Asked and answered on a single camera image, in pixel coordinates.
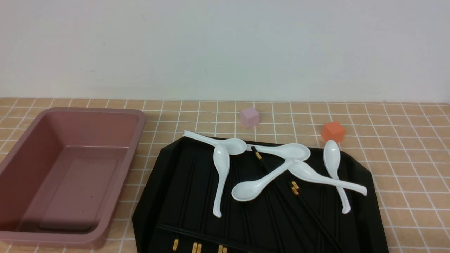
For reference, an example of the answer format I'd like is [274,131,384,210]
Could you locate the black chopstick gold band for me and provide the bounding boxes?
[291,181,343,253]
[251,146,310,253]

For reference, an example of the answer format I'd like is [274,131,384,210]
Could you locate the white spoon top left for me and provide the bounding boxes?
[183,131,247,155]

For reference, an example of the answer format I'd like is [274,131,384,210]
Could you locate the pink cube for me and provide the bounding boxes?
[240,107,260,128]

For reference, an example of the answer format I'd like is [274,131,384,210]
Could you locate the white spoon vertical left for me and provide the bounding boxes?
[213,144,230,218]

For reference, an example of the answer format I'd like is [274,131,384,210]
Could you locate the white spoon lower middle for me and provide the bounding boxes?
[231,159,295,202]

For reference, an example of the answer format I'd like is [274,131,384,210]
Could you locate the white spoon top middle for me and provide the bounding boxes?
[246,143,311,161]

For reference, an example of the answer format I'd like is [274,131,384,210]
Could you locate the black plastic tray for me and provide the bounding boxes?
[132,137,389,253]

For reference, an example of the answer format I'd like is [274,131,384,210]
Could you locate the white spoon long right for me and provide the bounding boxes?
[285,159,367,196]

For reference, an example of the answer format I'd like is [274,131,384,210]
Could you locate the orange cube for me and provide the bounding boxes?
[321,121,346,143]

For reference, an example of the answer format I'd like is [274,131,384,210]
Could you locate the white spoon far right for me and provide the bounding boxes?
[323,140,351,214]

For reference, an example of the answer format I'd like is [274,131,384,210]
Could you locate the pink plastic bin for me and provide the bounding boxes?
[0,107,146,249]

